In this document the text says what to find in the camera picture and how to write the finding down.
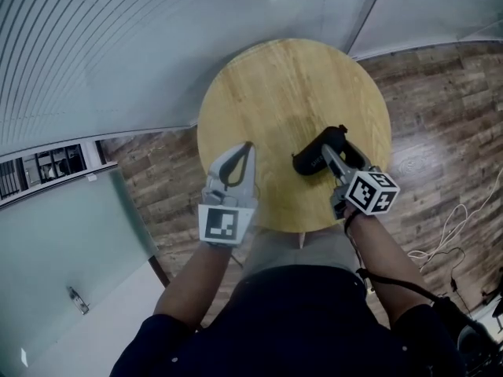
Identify person's beige trousers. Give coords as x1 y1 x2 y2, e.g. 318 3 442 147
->
240 225 365 280

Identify person's right forearm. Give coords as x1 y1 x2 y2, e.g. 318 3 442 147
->
343 207 433 331

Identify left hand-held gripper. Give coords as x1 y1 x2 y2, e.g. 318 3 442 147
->
197 142 259 248

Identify dark shelving behind glass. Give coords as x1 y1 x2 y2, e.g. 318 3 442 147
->
0 143 88 200

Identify metal door handle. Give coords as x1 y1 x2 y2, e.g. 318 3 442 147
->
65 286 90 316

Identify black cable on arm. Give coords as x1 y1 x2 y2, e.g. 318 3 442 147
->
343 210 449 304

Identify person's dark navy shirt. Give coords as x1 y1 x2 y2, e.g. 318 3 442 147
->
108 264 468 377

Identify white floor cable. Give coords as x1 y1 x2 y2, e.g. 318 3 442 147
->
406 167 503 269

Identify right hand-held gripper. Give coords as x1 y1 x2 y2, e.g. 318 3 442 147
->
321 138 402 221

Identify person's left forearm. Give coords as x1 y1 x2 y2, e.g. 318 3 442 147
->
152 242 233 331

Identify frosted glass door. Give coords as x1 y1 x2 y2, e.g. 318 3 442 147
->
0 162 161 377

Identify round wooden table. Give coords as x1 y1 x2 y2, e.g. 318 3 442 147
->
196 38 393 250

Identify black floor cable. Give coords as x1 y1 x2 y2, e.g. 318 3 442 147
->
416 247 472 313

